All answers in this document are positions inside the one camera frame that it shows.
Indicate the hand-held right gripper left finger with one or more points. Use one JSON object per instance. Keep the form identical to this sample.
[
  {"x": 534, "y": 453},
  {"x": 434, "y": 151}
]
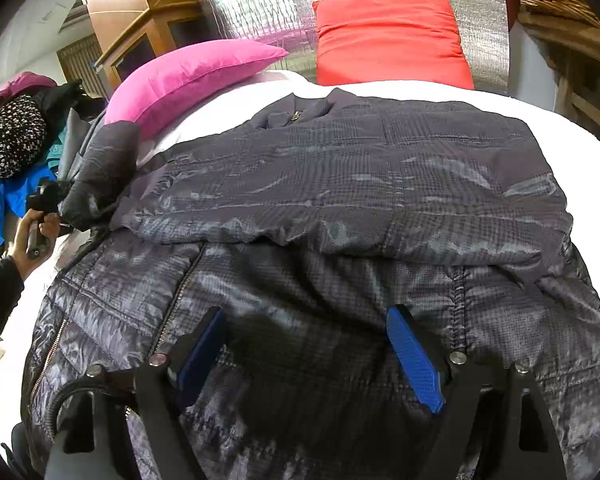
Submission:
[{"x": 200, "y": 355}]

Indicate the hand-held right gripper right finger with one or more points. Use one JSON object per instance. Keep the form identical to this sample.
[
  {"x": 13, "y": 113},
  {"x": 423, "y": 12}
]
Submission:
[{"x": 414, "y": 360}]

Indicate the dark quilted jacket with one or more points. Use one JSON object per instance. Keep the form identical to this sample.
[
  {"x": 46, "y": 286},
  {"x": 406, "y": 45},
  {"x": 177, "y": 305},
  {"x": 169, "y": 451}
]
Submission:
[{"x": 330, "y": 185}]

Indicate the person's left hand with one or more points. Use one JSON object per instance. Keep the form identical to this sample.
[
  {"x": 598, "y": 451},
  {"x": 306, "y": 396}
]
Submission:
[{"x": 19, "y": 255}]

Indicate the teal cloth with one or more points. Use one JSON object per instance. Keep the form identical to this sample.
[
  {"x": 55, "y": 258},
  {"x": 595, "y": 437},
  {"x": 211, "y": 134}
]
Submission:
[{"x": 57, "y": 152}]

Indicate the black white dotted cloth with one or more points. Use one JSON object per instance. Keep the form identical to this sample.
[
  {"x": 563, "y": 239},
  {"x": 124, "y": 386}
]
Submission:
[{"x": 15, "y": 135}]

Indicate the grey coat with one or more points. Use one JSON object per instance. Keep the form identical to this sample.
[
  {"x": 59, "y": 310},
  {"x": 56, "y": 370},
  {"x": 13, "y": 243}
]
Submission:
[{"x": 77, "y": 135}]

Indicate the maroon cloth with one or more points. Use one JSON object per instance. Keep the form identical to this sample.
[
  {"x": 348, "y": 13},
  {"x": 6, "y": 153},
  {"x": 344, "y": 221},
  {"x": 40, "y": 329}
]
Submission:
[{"x": 25, "y": 82}]

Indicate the brown slatted panel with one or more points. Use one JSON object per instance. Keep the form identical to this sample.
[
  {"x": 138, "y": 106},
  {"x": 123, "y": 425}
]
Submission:
[{"x": 80, "y": 65}]

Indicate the pink pillow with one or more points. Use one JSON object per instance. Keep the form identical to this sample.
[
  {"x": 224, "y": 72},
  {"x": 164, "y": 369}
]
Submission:
[{"x": 190, "y": 75}]

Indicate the silver insulation sheet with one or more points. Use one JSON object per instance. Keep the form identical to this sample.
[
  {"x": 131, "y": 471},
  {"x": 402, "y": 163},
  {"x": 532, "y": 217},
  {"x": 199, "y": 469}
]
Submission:
[{"x": 260, "y": 5}]

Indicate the white textured blanket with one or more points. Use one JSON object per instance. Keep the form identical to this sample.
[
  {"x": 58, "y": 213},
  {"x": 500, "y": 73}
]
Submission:
[{"x": 555, "y": 105}]

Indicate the red pillow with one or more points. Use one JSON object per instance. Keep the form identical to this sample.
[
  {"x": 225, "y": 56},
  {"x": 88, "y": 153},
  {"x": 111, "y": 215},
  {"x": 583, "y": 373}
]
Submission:
[{"x": 390, "y": 40}]

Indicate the wooden rack frame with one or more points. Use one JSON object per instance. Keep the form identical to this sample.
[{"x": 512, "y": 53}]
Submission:
[{"x": 575, "y": 80}]

